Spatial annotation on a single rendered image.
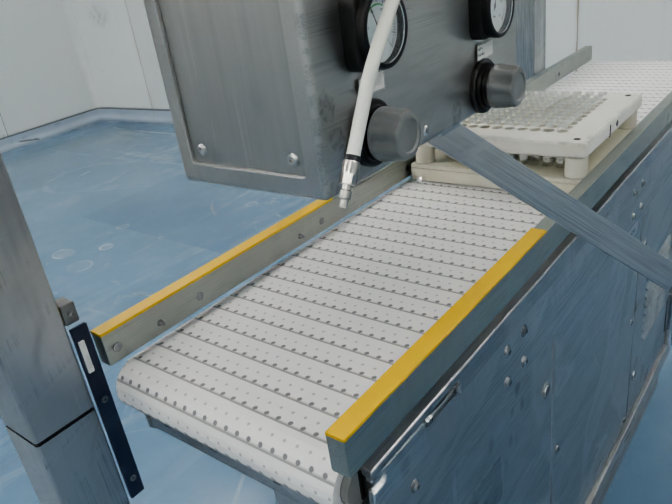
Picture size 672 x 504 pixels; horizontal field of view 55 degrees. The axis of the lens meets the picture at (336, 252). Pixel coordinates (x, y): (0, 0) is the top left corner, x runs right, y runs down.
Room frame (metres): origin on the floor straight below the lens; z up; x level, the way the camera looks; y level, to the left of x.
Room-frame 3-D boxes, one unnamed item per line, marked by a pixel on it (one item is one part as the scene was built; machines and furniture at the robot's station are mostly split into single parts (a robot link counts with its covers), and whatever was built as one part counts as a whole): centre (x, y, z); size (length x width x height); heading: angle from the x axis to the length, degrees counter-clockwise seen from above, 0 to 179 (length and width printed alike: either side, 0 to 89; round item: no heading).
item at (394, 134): (0.30, -0.03, 1.07); 0.03 x 0.02 x 0.04; 139
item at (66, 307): (0.50, 0.24, 0.90); 0.02 x 0.01 x 0.02; 49
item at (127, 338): (1.00, -0.21, 0.86); 1.32 x 0.02 x 0.03; 139
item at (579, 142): (0.89, -0.30, 0.90); 0.25 x 0.24 x 0.02; 49
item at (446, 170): (0.89, -0.30, 0.85); 0.24 x 0.24 x 0.02; 49
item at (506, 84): (0.40, -0.12, 1.07); 0.03 x 0.03 x 0.04; 49
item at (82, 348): (0.49, 0.23, 0.79); 0.02 x 0.01 x 0.20; 139
